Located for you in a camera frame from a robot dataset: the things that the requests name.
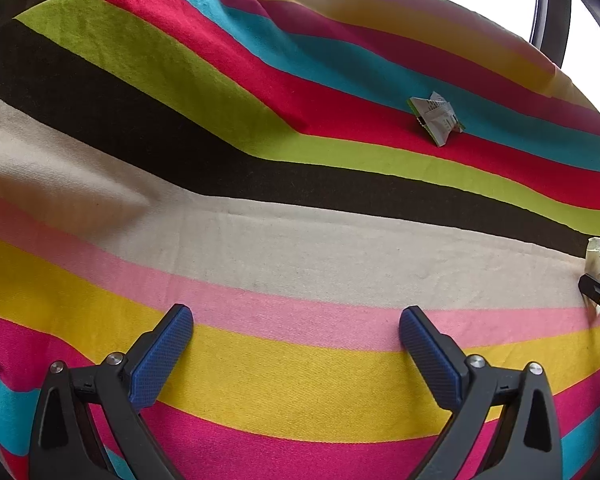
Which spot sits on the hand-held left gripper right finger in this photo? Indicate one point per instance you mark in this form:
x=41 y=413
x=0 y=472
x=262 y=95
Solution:
x=430 y=355

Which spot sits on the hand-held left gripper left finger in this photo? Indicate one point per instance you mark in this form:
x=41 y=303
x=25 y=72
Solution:
x=160 y=355

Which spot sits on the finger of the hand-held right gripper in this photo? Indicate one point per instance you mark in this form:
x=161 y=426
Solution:
x=597 y=290

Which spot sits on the pale cream snack packet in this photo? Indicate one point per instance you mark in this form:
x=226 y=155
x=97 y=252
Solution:
x=595 y=257

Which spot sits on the white packet green edge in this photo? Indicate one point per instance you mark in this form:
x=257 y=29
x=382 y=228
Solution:
x=435 y=117

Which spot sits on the colourful striped blanket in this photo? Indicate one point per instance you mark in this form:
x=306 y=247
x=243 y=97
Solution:
x=280 y=240

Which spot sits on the dark window frame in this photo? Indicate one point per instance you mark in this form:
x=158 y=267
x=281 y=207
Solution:
x=555 y=20

